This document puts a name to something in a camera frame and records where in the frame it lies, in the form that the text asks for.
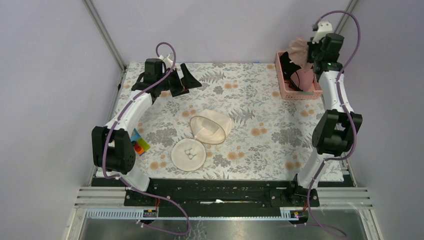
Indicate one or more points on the right aluminium corner post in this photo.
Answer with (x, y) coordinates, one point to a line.
(345, 17)

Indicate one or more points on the black and red bra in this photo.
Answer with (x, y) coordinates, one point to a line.
(290, 72)

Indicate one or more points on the white mesh laundry bag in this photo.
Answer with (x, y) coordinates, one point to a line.
(207, 127)

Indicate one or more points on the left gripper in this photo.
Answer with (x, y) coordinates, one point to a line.
(188, 81)

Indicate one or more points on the left aluminium corner post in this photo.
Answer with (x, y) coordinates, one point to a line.
(101, 27)

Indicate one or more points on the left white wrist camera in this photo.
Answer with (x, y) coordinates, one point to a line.
(168, 60)

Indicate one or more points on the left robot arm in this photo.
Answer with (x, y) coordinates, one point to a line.
(112, 148)

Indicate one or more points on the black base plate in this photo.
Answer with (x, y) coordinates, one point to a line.
(218, 195)

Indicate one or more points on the aluminium corner post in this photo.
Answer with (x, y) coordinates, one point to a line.
(101, 27)
(345, 17)

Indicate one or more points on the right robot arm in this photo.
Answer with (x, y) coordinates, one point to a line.
(336, 132)

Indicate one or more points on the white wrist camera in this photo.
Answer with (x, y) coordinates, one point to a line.
(321, 29)
(168, 60)

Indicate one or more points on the peach satin lace bra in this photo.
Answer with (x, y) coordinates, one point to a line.
(298, 53)

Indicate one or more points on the aluminium front rail frame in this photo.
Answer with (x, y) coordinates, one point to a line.
(115, 203)

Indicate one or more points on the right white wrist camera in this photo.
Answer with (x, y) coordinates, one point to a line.
(321, 29)

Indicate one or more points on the colourful toy block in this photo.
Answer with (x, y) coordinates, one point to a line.
(139, 144)

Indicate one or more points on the floral tablecloth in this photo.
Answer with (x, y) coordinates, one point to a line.
(270, 138)

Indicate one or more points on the pink plastic basket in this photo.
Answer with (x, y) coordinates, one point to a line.
(308, 83)

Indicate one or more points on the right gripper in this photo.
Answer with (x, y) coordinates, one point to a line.
(310, 45)

